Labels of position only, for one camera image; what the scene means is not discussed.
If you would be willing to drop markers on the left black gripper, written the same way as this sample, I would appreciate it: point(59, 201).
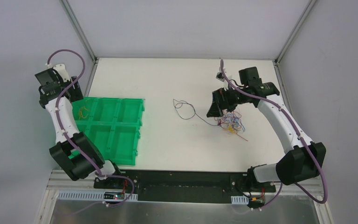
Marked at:
point(75, 91)

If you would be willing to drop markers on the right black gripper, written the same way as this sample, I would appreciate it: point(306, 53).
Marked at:
point(222, 101)

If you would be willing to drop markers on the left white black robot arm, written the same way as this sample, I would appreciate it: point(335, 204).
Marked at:
point(73, 151)

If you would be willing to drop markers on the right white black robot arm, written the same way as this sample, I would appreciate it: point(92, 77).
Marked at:
point(303, 158)

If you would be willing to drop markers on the green plastic compartment bin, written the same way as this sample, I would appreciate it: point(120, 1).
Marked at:
point(113, 125)

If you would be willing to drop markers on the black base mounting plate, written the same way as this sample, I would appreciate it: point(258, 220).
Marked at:
point(192, 186)

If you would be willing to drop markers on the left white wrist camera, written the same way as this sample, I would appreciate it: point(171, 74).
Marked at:
point(61, 69)

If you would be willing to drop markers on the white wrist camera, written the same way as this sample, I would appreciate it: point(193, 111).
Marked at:
point(220, 77)
point(61, 69)

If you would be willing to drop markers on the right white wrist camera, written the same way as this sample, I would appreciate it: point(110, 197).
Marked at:
point(220, 77)

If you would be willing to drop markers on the aluminium frame rail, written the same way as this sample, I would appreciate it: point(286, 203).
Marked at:
point(59, 180)

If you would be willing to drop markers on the right white cable duct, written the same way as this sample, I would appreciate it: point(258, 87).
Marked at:
point(239, 200)

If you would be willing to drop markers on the white cable duct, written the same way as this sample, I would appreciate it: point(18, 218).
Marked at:
point(239, 200)
point(108, 196)

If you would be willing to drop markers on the left white cable duct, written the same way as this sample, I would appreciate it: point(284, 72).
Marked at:
point(108, 196)

